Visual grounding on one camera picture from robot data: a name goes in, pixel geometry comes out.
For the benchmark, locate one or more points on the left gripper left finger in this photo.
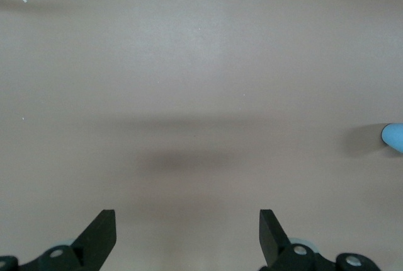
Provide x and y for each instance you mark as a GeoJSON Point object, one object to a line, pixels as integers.
{"type": "Point", "coordinates": [94, 239]}

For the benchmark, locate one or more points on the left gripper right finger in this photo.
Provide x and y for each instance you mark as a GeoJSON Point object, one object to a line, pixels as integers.
{"type": "Point", "coordinates": [272, 242]}

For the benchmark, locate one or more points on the blue plastic cup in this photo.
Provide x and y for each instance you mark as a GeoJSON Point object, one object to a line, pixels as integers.
{"type": "Point", "coordinates": [393, 137]}

